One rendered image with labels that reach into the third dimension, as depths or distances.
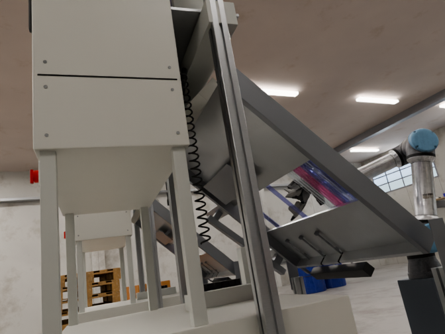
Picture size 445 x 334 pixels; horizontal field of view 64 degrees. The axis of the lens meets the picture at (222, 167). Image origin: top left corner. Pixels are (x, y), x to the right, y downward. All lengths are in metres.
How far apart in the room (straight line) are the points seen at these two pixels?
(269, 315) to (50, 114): 0.60
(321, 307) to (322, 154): 0.37
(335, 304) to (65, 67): 0.79
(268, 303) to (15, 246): 9.44
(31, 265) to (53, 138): 9.21
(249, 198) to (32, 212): 9.51
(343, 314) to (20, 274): 9.37
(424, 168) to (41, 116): 1.50
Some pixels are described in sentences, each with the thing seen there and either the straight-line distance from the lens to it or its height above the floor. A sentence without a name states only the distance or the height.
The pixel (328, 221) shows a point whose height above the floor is 0.82.
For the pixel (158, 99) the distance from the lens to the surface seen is 0.85.
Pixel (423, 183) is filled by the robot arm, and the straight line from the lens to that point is 1.78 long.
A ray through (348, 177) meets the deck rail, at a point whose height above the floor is 0.90.
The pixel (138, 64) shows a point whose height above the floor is 1.20.
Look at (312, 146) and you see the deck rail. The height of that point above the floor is 0.98.
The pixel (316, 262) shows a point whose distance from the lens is 1.51.
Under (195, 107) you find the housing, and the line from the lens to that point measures 1.09.
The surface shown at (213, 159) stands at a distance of 1.33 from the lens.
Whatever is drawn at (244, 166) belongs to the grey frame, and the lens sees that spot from 0.80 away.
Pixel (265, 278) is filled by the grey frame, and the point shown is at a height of 0.69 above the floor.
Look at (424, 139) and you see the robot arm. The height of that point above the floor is 1.13.
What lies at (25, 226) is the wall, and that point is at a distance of 10.10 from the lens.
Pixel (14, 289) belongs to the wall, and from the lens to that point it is 9.97.
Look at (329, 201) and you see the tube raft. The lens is 1.17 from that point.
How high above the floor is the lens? 0.72
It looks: 16 degrees up
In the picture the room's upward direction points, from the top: 9 degrees counter-clockwise
